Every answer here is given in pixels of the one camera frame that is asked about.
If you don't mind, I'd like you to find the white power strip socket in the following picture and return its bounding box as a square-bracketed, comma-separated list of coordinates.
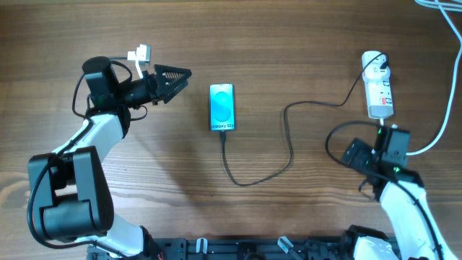
[362, 51, 394, 120]

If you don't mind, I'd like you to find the white power strip cord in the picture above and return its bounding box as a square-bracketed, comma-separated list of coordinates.
[379, 0, 462, 157]

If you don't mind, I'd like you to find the black mounting rail base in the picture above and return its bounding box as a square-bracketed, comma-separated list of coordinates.
[86, 235, 398, 260]

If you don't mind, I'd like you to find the Galaxy S25 smartphone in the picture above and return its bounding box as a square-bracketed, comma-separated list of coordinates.
[209, 83, 236, 131]

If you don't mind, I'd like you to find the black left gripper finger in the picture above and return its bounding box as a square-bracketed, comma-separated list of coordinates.
[162, 81, 188, 104]
[154, 64, 192, 90]

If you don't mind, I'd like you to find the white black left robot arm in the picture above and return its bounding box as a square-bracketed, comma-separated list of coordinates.
[27, 56, 192, 259]

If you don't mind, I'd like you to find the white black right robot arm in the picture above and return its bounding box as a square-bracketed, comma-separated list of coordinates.
[341, 126, 457, 259]

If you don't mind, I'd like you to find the black USB charging cable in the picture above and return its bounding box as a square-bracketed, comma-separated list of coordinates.
[219, 52, 390, 188]

